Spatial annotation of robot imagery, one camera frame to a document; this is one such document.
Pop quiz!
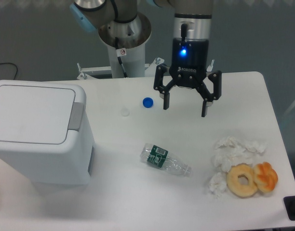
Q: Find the crushed clear plastic bottle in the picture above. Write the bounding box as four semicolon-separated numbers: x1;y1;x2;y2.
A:
140;143;192;177

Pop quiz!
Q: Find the crumpled white tissue large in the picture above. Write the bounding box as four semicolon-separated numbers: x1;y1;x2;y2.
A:
212;136;268;173

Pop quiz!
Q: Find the white plastic trash can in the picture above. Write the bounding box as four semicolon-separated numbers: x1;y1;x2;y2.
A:
0;80;94;185

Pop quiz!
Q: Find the blue bottle cap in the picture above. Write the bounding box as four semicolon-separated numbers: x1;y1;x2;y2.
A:
142;97;154;108

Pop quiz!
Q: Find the black device at corner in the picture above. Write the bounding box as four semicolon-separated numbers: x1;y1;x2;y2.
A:
283;196;295;221

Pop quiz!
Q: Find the twisted glazed bread roll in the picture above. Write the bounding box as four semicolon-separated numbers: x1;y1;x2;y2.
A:
253;162;278;193

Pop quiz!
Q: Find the black cable on pedestal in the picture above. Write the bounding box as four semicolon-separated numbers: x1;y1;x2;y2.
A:
114;36;128;78

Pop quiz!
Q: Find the crumpled white tissue small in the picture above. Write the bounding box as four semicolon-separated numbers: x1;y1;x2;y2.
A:
208;172;227;198

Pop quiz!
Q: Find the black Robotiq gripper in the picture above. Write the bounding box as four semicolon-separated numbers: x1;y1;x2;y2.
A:
153;38;222;117

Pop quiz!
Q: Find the white bottle cap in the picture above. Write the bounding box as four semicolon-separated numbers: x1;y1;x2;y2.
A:
120;107;130;117

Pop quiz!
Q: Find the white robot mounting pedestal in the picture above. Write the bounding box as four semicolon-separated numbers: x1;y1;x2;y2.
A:
77;13;164;79

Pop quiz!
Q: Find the black floor cable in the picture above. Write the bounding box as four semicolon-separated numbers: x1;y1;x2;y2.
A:
0;62;18;82

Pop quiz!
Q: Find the ring donut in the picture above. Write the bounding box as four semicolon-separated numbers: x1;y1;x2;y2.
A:
226;164;258;198

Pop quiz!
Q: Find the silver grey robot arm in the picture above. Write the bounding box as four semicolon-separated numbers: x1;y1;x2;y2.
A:
70;0;222;116

